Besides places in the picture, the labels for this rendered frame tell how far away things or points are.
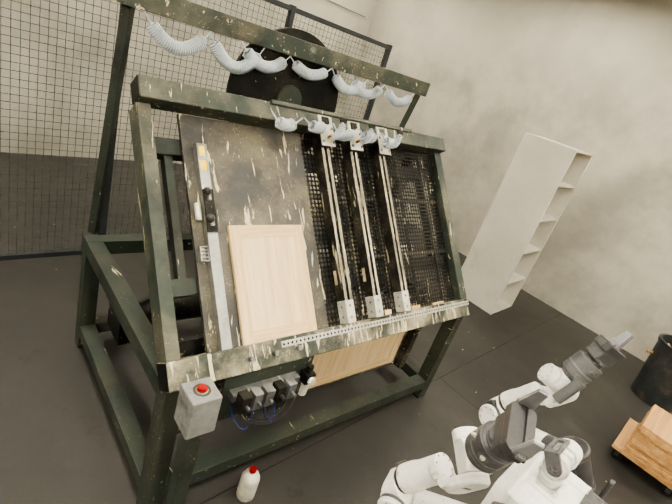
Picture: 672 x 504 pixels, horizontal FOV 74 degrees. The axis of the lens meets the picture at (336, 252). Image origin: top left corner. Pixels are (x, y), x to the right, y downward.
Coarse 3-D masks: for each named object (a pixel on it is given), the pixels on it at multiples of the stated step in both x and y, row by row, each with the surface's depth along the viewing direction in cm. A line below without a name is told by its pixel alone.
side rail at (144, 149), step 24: (144, 120) 189; (144, 144) 187; (144, 168) 186; (144, 192) 186; (144, 216) 188; (144, 240) 189; (168, 264) 185; (168, 288) 183; (168, 312) 181; (168, 336) 180; (168, 360) 178
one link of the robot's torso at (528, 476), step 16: (512, 464) 125; (528, 464) 122; (512, 480) 115; (528, 480) 116; (544, 480) 116; (576, 480) 121; (496, 496) 116; (512, 496) 112; (528, 496) 111; (544, 496) 112; (560, 496) 114; (576, 496) 116; (592, 496) 117
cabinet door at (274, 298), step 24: (240, 240) 213; (264, 240) 222; (288, 240) 232; (240, 264) 211; (264, 264) 220; (288, 264) 229; (240, 288) 208; (264, 288) 217; (288, 288) 227; (240, 312) 206; (264, 312) 215; (288, 312) 224; (312, 312) 234; (264, 336) 212
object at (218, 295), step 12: (204, 144) 207; (204, 156) 206; (204, 180) 204; (204, 216) 202; (204, 228) 202; (204, 240) 203; (216, 240) 202; (216, 252) 201; (216, 264) 200; (216, 276) 199; (216, 288) 198; (216, 300) 197; (216, 312) 197; (216, 324) 198; (228, 324) 199; (228, 336) 198; (228, 348) 197
